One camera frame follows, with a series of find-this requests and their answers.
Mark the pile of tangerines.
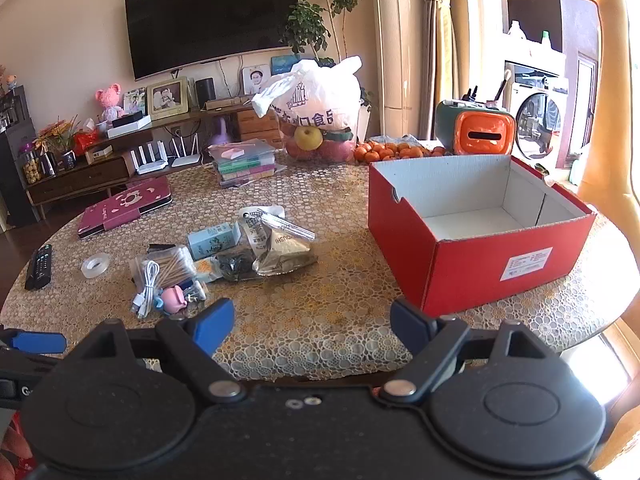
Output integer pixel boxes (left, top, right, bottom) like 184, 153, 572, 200
354, 141, 446, 164

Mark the dark wooden TV cabinet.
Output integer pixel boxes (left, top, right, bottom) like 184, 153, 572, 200
25, 100, 281, 221

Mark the blue picture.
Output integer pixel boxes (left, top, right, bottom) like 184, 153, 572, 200
271, 54, 302, 76

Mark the pink teddy bear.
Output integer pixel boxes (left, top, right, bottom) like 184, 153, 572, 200
95, 85, 125, 122

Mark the brown curtain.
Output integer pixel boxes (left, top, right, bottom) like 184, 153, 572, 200
417, 0, 453, 141

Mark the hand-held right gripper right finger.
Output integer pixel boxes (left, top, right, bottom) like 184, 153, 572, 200
377, 297, 543, 406

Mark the small photo print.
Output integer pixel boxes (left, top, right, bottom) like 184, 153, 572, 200
123, 87, 147, 116

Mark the white washing machine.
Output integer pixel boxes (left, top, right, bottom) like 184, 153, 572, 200
502, 60, 571, 171

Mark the clear tape roll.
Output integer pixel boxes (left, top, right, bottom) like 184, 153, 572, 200
81, 253, 112, 278

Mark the red apple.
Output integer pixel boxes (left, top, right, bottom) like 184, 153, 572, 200
320, 139, 354, 162

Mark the black rack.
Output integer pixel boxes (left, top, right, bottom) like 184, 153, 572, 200
0, 85, 41, 228

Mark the potted green plant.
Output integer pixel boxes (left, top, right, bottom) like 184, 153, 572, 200
282, 0, 375, 140

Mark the green retro photo frame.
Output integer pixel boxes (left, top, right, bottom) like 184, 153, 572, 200
146, 77, 190, 121

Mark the grey folded cloth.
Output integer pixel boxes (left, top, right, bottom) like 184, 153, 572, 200
370, 135, 426, 148

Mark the white plastic bag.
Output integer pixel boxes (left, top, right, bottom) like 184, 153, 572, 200
250, 56, 363, 133

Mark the white USB cable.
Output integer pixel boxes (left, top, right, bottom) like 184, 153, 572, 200
131, 260, 161, 318

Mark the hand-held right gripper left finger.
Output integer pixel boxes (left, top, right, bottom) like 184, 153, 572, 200
90, 297, 246, 404

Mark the pink and blue whale toy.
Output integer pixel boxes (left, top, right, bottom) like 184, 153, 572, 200
152, 280, 208, 313

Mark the white pouch with dark logo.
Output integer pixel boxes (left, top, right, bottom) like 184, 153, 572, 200
237, 205, 286, 261

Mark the shiny black foil packet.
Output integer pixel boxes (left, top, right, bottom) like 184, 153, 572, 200
215, 252, 252, 282

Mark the red cardboard box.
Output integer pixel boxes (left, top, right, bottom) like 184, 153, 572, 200
367, 154, 598, 317

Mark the maroon tablet case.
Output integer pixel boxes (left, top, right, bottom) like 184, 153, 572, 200
77, 176, 173, 239

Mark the black television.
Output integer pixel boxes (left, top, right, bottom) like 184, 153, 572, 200
124, 0, 299, 82

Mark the yellow apple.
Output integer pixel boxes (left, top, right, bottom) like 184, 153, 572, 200
294, 126, 325, 152

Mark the light blue small carton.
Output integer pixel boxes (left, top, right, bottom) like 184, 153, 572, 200
187, 222, 243, 261

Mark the black remote control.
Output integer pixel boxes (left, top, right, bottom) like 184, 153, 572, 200
25, 245, 53, 291

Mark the orange and green tissue box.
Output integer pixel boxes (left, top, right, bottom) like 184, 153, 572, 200
435, 99, 516, 157

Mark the white router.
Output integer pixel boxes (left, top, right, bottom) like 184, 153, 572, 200
170, 135, 202, 168
131, 141, 168, 176

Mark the gold snack packet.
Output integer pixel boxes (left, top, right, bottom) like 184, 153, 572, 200
252, 212, 318, 277

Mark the cotton swab bag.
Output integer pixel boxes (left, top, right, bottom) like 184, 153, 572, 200
130, 245, 198, 291

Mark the white portrait photo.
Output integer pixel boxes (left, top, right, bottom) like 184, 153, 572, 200
242, 65, 272, 95

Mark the white flat box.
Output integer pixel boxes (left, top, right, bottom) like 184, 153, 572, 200
107, 114, 152, 139

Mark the clear fruit container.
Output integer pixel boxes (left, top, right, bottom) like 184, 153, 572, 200
280, 120, 357, 163

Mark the beige floor air conditioner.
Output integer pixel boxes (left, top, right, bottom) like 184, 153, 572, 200
372, 0, 423, 138

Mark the stack of books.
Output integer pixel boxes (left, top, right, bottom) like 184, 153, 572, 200
207, 140, 278, 188

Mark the snack jar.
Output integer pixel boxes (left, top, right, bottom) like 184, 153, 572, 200
19, 142, 43, 185

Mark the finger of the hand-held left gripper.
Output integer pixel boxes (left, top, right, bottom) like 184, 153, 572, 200
0, 327, 68, 356

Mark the light wooden drawer cabinet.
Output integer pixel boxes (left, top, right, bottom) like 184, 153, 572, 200
237, 107, 283, 148

